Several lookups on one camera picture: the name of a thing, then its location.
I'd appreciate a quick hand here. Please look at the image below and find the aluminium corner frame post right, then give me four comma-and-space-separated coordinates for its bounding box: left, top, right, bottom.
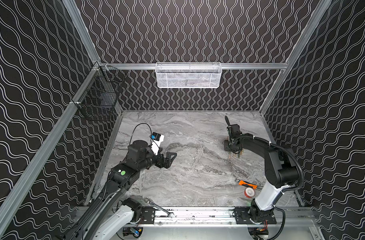
259, 0, 332, 116

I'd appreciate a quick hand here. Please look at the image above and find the red white tape roll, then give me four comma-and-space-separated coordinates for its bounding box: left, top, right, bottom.
244, 188, 255, 198

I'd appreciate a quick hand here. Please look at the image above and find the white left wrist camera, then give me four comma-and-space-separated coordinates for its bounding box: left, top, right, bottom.
150, 132, 164, 156

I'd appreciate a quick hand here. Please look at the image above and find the aluminium corner frame post left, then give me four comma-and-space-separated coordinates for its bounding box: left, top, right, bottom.
63, 0, 101, 63

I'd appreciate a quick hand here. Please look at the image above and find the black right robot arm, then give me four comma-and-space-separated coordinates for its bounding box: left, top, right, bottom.
224, 117, 304, 212

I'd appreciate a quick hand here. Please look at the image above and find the aluminium corner frame post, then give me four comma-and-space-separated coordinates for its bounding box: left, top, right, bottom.
63, 0, 101, 63
259, 0, 332, 116

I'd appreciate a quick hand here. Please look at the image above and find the orange handled utility knife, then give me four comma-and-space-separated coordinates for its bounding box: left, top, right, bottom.
235, 179, 258, 190

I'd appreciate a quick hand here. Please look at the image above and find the white wire mesh basket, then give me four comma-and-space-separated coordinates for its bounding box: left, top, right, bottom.
155, 62, 222, 89

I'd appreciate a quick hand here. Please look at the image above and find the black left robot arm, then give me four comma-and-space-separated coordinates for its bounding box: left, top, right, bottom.
56, 140, 177, 240

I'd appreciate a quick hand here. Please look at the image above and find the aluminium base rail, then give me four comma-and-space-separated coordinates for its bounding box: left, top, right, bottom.
132, 206, 316, 227

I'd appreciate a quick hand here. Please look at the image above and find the black wire basket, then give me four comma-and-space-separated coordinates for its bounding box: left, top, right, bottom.
76, 65, 127, 122

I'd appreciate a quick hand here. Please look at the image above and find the silver wrench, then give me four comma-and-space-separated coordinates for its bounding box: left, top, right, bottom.
144, 198, 175, 218

